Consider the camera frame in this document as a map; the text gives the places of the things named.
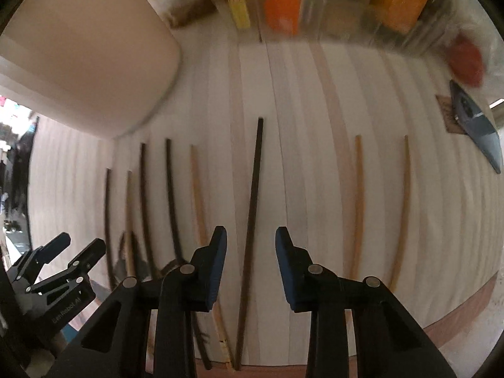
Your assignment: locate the dark chopstick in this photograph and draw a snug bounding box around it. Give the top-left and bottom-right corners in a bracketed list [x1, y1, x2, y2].
[165, 138, 212, 370]
[235, 117, 264, 371]
[139, 142, 159, 280]
[103, 168, 117, 291]

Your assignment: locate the light wooden chopstick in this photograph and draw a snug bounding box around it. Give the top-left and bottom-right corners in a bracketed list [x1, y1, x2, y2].
[350, 135, 365, 279]
[389, 135, 412, 292]
[124, 171, 136, 277]
[190, 145, 235, 373]

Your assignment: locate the striped cat table mat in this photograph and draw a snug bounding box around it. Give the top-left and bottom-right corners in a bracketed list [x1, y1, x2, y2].
[29, 17, 503, 377]

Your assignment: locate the cream cylindrical utensil holder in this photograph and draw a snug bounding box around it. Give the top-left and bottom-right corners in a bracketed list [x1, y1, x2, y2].
[1, 0, 181, 138]

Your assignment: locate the plastic bag with red item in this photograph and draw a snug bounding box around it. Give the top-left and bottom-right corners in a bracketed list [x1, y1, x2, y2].
[446, 33, 484, 88]

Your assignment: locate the clear plastic organizer tray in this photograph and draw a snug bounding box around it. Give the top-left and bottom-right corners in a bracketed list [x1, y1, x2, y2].
[212, 0, 454, 55]

